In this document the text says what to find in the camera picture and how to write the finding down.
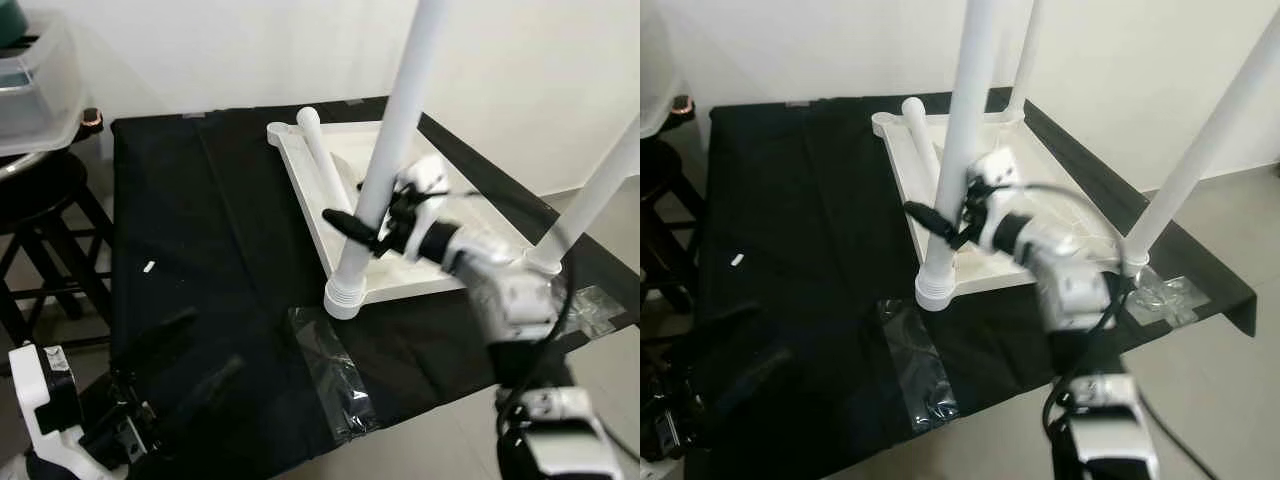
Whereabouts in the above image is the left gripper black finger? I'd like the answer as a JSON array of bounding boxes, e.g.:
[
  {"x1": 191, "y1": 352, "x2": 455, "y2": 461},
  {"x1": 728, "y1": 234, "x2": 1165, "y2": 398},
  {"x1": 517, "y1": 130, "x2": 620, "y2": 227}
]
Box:
[
  {"x1": 110, "y1": 307, "x2": 199, "y2": 377},
  {"x1": 735, "y1": 345, "x2": 797, "y2": 412},
  {"x1": 165, "y1": 355, "x2": 247, "y2": 431},
  {"x1": 690, "y1": 300, "x2": 771, "y2": 362}
]

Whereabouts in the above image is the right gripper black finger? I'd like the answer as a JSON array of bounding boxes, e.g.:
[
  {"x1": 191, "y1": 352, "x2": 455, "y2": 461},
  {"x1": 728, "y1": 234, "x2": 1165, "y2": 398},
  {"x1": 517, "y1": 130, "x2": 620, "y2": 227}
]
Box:
[
  {"x1": 322, "y1": 208, "x2": 387, "y2": 254},
  {"x1": 903, "y1": 200, "x2": 962, "y2": 245}
]

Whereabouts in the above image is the white plastic table leg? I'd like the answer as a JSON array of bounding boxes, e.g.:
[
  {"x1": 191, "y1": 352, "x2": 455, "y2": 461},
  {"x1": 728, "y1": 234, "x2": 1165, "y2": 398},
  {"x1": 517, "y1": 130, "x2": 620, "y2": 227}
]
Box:
[
  {"x1": 1120, "y1": 10, "x2": 1280, "y2": 267},
  {"x1": 296, "y1": 107, "x2": 353, "y2": 216},
  {"x1": 915, "y1": 0, "x2": 1001, "y2": 312},
  {"x1": 900, "y1": 97, "x2": 947, "y2": 193},
  {"x1": 1005, "y1": 0, "x2": 1041, "y2": 116},
  {"x1": 525, "y1": 115, "x2": 641, "y2": 273},
  {"x1": 323, "y1": 0, "x2": 451, "y2": 321}
]

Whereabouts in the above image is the white plastic children table top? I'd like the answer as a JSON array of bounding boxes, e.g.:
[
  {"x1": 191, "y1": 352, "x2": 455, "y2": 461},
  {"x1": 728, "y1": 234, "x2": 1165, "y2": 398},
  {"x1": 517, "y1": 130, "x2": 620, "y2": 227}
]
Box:
[
  {"x1": 267, "y1": 108, "x2": 566, "y2": 321},
  {"x1": 872, "y1": 100, "x2": 1151, "y2": 311}
]

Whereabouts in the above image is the black wooden stool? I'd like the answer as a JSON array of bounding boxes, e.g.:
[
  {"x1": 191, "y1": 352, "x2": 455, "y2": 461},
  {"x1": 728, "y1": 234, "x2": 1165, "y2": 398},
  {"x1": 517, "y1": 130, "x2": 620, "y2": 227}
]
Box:
[
  {"x1": 640, "y1": 135, "x2": 702, "y2": 311},
  {"x1": 0, "y1": 150, "x2": 113, "y2": 347}
]

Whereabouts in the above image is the green pot lid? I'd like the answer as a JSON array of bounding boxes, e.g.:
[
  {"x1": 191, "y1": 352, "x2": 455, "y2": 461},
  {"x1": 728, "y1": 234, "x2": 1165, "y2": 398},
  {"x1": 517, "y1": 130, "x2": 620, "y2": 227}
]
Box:
[{"x1": 0, "y1": 0, "x2": 31, "y2": 46}]

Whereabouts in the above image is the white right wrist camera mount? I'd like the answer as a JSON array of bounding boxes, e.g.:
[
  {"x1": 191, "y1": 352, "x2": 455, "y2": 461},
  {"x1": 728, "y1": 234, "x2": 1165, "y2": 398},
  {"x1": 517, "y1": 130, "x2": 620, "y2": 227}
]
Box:
[
  {"x1": 968, "y1": 148, "x2": 1023, "y2": 247},
  {"x1": 395, "y1": 155, "x2": 453, "y2": 257}
]

